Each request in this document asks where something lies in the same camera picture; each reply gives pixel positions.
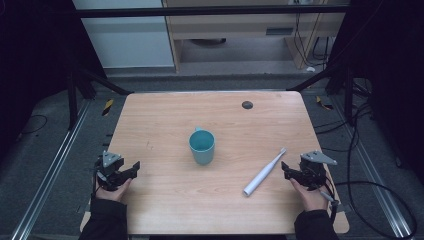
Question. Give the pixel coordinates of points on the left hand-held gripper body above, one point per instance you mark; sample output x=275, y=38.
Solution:
x=110, y=166

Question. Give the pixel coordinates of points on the light wooden desk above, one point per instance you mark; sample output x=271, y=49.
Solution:
x=253, y=30

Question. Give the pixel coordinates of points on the grey round table grommet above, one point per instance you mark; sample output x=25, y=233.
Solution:
x=247, y=105

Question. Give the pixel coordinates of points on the teal cup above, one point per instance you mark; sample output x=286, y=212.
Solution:
x=202, y=146

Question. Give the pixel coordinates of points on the aluminium floor rail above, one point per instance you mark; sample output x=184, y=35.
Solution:
x=370, y=170
x=50, y=170

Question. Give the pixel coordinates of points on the white electric toothbrush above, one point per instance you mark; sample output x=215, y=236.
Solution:
x=263, y=173

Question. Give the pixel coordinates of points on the person's right hand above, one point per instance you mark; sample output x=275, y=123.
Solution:
x=310, y=198

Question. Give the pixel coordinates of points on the black metal stand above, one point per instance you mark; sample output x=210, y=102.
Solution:
x=336, y=80
x=83, y=83

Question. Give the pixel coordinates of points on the white cabinet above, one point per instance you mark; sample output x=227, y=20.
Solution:
x=130, y=43

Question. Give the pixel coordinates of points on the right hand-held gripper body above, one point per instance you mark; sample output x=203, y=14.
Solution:
x=313, y=170

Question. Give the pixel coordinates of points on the yellow black tape strip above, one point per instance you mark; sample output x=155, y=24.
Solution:
x=107, y=107
x=324, y=104

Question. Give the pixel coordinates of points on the black horizontal frame bar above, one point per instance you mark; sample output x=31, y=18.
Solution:
x=200, y=11

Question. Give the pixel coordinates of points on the person's left hand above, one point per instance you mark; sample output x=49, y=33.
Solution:
x=115, y=193

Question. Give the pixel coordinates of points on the black curtain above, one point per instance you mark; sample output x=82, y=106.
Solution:
x=36, y=60
x=390, y=83

